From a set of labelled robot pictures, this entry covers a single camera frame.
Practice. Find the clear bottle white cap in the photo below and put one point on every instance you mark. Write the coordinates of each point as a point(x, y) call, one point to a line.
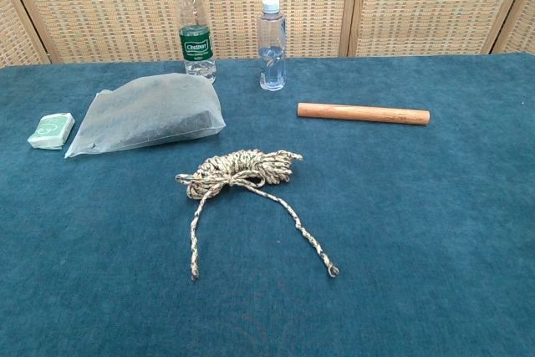
point(272, 52)

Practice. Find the round wooden stick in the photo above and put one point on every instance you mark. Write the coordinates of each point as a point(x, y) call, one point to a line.
point(363, 113)

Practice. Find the translucent white plastic bag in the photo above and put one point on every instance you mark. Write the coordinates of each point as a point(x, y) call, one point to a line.
point(146, 114)

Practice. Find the green label water bottle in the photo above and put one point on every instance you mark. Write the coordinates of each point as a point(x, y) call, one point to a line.
point(196, 45)

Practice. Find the blue table cloth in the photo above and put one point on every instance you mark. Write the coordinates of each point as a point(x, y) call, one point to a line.
point(292, 298)

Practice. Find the green tissue pack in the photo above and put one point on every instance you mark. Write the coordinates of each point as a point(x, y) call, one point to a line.
point(50, 130)

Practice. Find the woven bamboo folding screen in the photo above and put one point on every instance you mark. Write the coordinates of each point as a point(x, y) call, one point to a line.
point(104, 6)

